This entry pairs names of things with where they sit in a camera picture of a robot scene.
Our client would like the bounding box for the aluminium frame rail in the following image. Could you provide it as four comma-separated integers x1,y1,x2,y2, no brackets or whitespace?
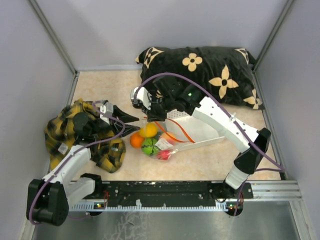
39,181,303,213

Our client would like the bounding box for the green striped toy melon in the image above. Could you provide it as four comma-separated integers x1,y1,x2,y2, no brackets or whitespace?
141,137,160,156

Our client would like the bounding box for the yellow black plaid shirt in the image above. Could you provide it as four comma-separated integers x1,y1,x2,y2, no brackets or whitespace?
44,98,126,173

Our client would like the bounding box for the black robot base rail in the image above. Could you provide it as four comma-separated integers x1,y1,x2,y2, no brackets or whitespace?
74,179,253,208

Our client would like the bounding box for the orange peach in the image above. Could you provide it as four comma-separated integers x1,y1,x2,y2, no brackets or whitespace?
160,132,177,145

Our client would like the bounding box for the black floral plush pillow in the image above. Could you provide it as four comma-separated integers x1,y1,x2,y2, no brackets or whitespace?
135,46,265,110

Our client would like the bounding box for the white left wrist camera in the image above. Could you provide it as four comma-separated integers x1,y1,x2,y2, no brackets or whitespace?
99,100,114,125

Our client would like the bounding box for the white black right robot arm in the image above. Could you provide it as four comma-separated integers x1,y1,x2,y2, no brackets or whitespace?
131,72,271,198

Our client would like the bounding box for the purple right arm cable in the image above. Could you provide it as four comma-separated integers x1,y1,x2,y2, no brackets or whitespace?
132,72,286,173

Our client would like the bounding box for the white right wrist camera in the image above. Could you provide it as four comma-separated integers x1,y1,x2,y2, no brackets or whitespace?
130,87,151,110

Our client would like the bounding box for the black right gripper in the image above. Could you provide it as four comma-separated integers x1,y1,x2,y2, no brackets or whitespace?
141,94,175,123

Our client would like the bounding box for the red apple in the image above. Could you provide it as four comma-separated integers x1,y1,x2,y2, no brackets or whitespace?
156,149,176,161

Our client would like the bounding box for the orange tangerine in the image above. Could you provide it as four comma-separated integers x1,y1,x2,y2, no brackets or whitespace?
130,131,145,149

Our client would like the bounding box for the yellow lemon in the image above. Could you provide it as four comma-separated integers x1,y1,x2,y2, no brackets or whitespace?
138,122,158,138

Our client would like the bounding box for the clear zip bag orange zipper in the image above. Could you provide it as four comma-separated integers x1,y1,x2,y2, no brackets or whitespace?
137,116,184,159

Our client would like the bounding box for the white perforated plastic basket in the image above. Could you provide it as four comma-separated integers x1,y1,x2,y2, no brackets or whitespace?
160,110,225,151

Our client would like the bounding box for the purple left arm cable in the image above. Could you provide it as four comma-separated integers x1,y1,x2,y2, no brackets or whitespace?
26,99,126,225

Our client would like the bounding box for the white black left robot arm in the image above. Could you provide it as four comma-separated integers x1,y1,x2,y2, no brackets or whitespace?
26,101,139,226

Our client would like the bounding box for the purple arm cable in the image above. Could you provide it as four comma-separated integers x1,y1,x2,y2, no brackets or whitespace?
132,72,286,173
26,99,126,225

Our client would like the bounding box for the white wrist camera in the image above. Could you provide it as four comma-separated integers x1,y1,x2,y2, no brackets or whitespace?
130,87,151,110
99,100,114,125

